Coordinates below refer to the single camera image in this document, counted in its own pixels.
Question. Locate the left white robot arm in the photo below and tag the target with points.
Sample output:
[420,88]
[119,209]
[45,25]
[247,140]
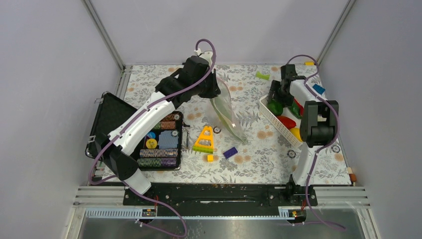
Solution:
[115,147]

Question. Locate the small yellow cube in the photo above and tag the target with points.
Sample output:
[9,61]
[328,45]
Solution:
[210,158]

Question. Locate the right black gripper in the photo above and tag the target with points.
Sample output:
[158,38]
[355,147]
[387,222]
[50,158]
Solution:
[287,102]

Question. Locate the black poker chip case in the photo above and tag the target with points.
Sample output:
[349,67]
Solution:
[161,147]

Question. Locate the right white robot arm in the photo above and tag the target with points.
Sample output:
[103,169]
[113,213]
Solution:
[318,121]

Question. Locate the white plastic basket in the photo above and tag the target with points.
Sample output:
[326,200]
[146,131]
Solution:
[281,128]

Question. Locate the green bell pepper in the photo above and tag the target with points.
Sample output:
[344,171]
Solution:
[275,108]

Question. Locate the blue lego brick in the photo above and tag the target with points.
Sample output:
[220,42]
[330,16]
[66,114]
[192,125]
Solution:
[319,89]

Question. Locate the purple lego brick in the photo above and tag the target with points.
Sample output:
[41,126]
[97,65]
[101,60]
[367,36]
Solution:
[230,152]

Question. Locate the yellow lemon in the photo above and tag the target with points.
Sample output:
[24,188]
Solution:
[296,133]

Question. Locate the clear pink-dotted zip bag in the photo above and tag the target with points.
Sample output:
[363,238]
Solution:
[224,96]

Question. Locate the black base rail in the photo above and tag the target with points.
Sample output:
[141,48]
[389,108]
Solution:
[231,199]

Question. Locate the red chili pepper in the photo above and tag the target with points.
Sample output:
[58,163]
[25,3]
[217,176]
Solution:
[287,122]

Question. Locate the lime green block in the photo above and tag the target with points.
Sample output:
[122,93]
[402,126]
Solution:
[262,76]

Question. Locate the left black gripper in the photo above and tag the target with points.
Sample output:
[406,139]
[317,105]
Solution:
[215,89]

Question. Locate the long green cucumber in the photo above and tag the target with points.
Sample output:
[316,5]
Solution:
[229,120]

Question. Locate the yellow triangular toy block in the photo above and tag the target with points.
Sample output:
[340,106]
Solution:
[204,143]

